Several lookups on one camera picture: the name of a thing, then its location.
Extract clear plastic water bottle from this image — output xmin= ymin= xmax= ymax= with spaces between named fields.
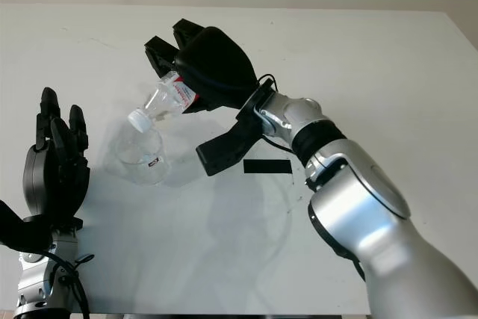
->
xmin=127 ymin=70 xmax=199 ymax=134

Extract clear glass cup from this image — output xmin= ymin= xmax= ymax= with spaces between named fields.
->
xmin=113 ymin=126 xmax=171 ymax=187

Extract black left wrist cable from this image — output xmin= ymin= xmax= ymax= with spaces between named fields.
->
xmin=43 ymin=247 xmax=96 ymax=319

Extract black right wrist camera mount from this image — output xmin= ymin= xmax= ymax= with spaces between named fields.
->
xmin=195 ymin=77 xmax=280 ymax=177

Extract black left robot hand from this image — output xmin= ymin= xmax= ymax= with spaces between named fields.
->
xmin=22 ymin=87 xmax=91 ymax=223

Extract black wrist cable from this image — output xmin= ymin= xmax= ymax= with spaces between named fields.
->
xmin=43 ymin=247 xmax=96 ymax=319
xmin=260 ymin=73 xmax=298 ymax=156

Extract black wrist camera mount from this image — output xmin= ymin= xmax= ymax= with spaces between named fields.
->
xmin=195 ymin=77 xmax=280 ymax=177
xmin=0 ymin=199 xmax=84 ymax=255

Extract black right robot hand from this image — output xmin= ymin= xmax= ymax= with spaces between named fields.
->
xmin=143 ymin=18 xmax=262 ymax=115

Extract black tape strip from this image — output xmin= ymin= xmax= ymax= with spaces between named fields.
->
xmin=243 ymin=159 xmax=293 ymax=176

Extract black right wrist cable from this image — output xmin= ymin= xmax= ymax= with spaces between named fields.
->
xmin=260 ymin=73 xmax=298 ymax=156

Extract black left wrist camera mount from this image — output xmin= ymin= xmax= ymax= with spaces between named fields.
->
xmin=0 ymin=199 xmax=84 ymax=255

